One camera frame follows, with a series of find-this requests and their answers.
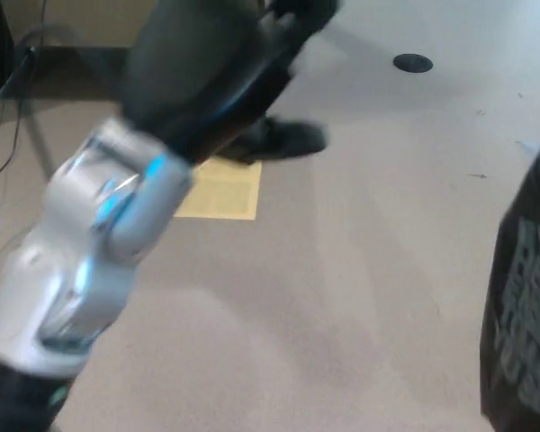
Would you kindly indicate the black round floor cover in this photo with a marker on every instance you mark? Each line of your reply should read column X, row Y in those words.
column 412, row 63

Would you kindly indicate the yellow paper sheet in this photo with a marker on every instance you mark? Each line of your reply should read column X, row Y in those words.
column 225, row 193

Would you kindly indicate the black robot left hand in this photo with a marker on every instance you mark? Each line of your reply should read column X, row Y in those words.
column 193, row 72

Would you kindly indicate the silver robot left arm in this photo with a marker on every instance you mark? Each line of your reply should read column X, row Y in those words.
column 72, row 252

